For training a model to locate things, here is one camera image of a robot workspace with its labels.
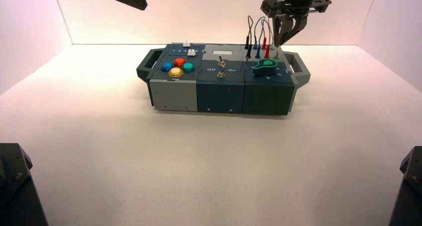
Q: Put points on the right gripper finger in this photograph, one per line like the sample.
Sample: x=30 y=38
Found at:
x=300 y=23
x=285 y=28

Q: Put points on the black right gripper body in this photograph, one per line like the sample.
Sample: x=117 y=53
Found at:
x=296 y=3

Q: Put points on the green rotary knob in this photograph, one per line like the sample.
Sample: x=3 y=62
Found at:
x=264 y=67

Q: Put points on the blue push button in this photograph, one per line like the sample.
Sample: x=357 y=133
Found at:
x=167 y=66

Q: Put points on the red push button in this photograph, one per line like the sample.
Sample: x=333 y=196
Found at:
x=179 y=62

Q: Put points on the yellow push button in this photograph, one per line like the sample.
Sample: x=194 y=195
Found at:
x=175 y=72

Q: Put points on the green push button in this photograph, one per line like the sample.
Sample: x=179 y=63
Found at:
x=188 y=67

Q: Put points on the teal and grey control box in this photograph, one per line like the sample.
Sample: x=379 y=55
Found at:
x=221 y=96

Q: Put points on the metal toggle switch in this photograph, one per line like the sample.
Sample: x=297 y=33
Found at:
x=221 y=74
x=220 y=61

